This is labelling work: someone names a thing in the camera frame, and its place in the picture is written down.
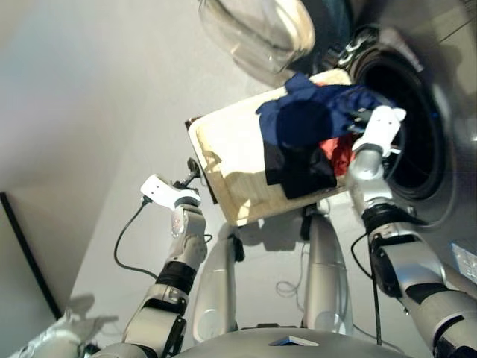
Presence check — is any silver robot torso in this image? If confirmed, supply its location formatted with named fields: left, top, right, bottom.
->
left=89, top=327, right=440, bottom=358

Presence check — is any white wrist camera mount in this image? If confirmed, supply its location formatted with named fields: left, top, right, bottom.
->
left=352, top=105, right=407, bottom=157
left=139, top=174, right=202, bottom=208

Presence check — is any coral red garment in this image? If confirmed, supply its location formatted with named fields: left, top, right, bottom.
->
left=318, top=134, right=357, bottom=178

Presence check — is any large blue washer label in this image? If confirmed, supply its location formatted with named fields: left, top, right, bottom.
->
left=450, top=242, right=477, bottom=277

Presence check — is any pale woven laundry basket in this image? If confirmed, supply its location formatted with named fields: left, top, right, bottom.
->
left=188, top=69, right=358, bottom=227

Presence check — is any grey washing machine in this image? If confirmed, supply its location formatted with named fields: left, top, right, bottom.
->
left=312, top=0, right=477, bottom=284

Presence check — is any navy blue garment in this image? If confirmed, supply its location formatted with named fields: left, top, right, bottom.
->
left=255, top=72, right=396, bottom=148

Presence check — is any black garment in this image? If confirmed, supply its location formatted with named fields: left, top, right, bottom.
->
left=264, top=141, right=338, bottom=201

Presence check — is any thin grey floor cable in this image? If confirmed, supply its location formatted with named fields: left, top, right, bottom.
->
left=275, top=242, right=377, bottom=344

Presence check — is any round glass washer door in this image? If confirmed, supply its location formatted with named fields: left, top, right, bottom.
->
left=197, top=0, right=353, bottom=75

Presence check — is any silver robot leg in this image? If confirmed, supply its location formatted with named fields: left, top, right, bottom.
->
left=192, top=233, right=245, bottom=344
left=300, top=212, right=353, bottom=335

